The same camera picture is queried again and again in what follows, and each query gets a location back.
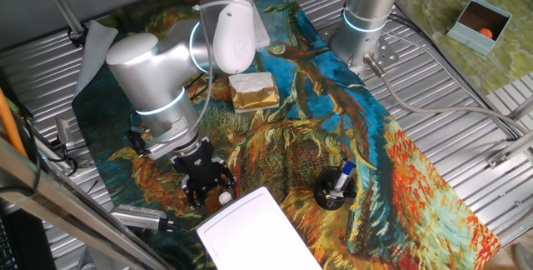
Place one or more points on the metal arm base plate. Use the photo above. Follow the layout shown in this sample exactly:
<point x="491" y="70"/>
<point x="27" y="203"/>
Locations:
<point x="385" y="53"/>

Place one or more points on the black pen holder cup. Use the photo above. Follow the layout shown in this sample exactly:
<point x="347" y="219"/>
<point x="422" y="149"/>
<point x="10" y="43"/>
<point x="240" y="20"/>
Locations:
<point x="322" y="195"/>

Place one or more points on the white plastic tray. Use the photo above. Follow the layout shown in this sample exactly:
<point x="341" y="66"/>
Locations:
<point x="254" y="236"/>

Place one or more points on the long silver camera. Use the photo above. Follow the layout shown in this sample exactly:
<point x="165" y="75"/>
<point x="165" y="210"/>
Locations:
<point x="137" y="218"/>

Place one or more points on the aluminium profile rail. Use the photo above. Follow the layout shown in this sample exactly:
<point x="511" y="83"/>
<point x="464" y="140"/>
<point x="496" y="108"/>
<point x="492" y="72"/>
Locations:
<point x="512" y="149"/>
<point x="522" y="109"/>

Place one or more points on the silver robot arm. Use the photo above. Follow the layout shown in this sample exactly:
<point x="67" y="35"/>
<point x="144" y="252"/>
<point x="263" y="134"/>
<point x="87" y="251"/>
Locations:
<point x="154" y="78"/>

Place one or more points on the blue capped marker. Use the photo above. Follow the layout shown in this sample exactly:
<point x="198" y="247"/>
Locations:
<point x="343" y="178"/>

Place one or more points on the orange ball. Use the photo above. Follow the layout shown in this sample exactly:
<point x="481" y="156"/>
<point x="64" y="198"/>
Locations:
<point x="485" y="33"/>

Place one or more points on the sunflower painting cloth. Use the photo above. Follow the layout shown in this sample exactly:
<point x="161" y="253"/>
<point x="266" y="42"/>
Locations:
<point x="291" y="145"/>

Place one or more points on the grey shoe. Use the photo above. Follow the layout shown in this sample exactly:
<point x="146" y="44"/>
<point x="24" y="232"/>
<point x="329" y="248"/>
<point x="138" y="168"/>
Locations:
<point x="524" y="257"/>

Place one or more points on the black desktop device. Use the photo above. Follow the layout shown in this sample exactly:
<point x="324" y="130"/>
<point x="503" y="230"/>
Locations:
<point x="25" y="241"/>

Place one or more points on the grey tripod pole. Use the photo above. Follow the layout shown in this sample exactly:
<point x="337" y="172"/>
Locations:
<point x="60" y="1"/>

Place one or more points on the gold tissue box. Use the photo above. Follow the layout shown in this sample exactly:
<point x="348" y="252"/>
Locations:
<point x="254" y="93"/>

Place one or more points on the black pen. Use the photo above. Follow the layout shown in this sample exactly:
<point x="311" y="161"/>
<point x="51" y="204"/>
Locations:
<point x="341" y="195"/>

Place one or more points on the white power strip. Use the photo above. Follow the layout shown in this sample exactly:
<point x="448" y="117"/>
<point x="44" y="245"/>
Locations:
<point x="262" y="36"/>

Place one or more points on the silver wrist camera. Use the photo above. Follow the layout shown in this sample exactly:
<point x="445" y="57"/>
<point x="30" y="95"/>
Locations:
<point x="166" y="149"/>

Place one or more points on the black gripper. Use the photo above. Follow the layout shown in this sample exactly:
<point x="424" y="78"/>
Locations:
<point x="197" y="166"/>

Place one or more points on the metal frame beam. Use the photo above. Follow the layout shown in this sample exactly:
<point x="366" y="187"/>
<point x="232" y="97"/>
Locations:
<point x="62" y="203"/>

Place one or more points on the white drawer knob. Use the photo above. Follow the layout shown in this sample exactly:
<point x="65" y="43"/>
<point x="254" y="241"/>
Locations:
<point x="225" y="198"/>

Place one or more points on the light blue box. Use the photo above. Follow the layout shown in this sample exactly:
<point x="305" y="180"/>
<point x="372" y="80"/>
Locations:
<point x="470" y="38"/>

